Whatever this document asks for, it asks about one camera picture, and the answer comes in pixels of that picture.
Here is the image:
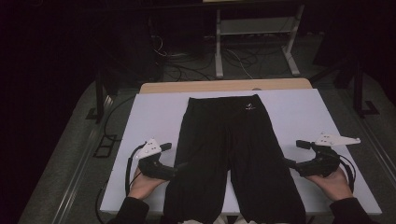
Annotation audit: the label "metal floor rail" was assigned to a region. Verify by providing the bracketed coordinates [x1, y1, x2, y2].
[50, 95, 114, 224]
[354, 117, 396, 176]

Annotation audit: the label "black floor cable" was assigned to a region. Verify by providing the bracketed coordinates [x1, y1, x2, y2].
[103, 94, 138, 143]

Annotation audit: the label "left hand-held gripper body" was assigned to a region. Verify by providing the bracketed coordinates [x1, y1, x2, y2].
[134, 138, 179, 181]

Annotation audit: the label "white metal stand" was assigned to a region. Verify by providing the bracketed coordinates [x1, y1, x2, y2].
[214, 4, 305, 79]

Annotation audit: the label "person's right hand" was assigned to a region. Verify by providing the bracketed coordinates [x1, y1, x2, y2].
[304, 167, 355, 203]

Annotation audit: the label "wooden table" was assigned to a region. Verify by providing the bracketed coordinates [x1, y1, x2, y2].
[138, 77, 314, 94]

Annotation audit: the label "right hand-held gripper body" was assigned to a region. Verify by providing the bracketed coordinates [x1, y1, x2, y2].
[294, 132, 361, 178]

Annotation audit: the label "hand-held gripper black cable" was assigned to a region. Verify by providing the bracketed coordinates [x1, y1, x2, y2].
[338, 153, 357, 193]
[124, 143, 148, 198]

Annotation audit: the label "bundle of floor cables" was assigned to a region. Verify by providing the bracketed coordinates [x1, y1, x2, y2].
[149, 33, 217, 82]

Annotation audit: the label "left hand-held gripper black cable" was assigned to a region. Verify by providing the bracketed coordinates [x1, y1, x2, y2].
[124, 143, 148, 198]

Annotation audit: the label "person's left hand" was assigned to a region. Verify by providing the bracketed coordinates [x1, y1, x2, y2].
[127, 167, 170, 201]

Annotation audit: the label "black pants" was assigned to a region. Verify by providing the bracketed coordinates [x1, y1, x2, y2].
[162, 93, 307, 224]

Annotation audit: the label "white table board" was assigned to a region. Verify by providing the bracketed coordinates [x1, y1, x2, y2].
[99, 88, 383, 217]

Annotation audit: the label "black metal stand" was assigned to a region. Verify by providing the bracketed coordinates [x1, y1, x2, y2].
[85, 66, 120, 124]
[311, 54, 380, 119]

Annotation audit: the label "right hand-held gripper black cable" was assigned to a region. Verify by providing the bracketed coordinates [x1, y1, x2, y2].
[338, 153, 357, 193]

